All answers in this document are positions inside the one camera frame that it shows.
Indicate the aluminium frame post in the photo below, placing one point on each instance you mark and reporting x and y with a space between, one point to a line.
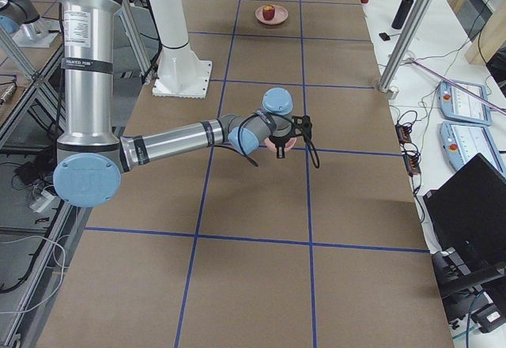
412 23

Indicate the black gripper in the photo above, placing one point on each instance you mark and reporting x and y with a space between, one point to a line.
280 142

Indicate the black monitor stand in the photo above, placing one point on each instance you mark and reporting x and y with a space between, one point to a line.
454 274

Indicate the orange black connector hub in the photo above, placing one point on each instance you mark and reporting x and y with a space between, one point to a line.
403 134

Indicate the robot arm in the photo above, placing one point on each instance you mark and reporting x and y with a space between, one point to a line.
22 21
91 159

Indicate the red apple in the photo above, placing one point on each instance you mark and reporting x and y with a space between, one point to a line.
268 12

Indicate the pink bowl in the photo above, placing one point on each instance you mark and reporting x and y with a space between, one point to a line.
288 146

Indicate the lower teach pendant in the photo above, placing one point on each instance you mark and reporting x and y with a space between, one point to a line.
463 141

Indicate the black laptop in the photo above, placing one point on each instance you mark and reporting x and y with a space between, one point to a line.
470 209

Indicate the upper teach pendant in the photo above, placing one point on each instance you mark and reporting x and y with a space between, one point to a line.
459 106

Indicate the pink plate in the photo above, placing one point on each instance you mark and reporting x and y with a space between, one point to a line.
281 15

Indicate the black water bottle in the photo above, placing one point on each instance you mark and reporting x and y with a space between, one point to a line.
401 14

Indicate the small black device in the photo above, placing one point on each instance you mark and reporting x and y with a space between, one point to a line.
384 36

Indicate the teach pendant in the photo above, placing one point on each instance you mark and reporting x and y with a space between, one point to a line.
459 106
463 141

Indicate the white pedestal base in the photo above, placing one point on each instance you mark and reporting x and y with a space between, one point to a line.
180 72

